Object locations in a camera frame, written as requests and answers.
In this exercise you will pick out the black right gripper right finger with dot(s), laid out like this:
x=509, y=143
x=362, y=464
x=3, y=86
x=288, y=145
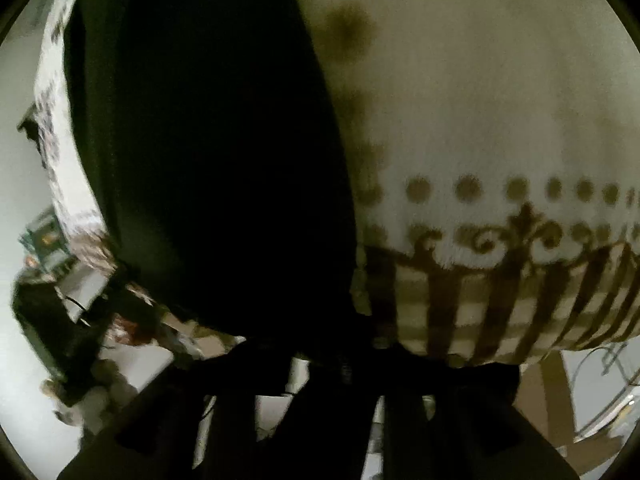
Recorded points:
x=442, y=422

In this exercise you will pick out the cardboard box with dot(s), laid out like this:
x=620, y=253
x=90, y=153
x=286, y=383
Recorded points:
x=544, y=399

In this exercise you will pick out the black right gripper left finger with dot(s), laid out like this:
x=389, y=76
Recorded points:
x=196, y=420

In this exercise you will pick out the black grey striped sweater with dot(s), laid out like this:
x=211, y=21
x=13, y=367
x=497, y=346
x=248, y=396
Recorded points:
x=210, y=141

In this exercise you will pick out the green metal rack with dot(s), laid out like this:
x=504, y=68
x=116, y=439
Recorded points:
x=45, y=245

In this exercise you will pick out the white floral bed blanket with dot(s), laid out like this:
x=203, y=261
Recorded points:
x=492, y=149

